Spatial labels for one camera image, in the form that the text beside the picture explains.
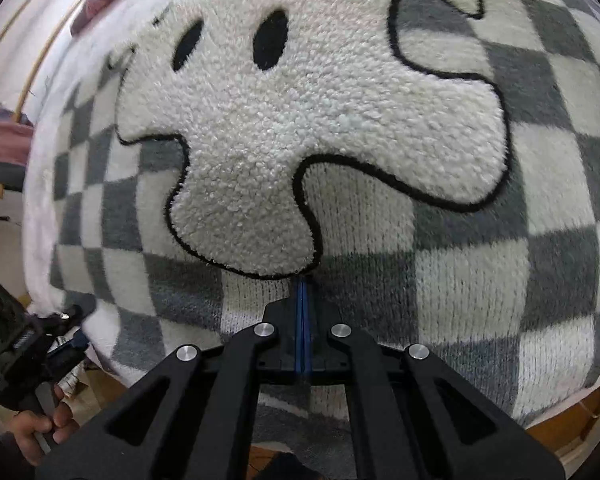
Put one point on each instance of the person's left hand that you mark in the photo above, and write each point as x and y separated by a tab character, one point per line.
20	440

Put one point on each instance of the grey white checkered sweater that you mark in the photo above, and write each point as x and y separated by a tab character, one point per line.
432	165

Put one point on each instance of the floral blue bed sheet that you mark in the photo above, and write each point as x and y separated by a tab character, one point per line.
45	209

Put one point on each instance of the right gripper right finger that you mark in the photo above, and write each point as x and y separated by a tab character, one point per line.
412	416

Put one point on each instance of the wooden bed rail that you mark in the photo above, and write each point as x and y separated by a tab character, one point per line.
34	35

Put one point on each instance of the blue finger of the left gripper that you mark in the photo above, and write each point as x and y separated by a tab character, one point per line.
79	343

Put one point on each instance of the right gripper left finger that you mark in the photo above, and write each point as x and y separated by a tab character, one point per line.
192	416

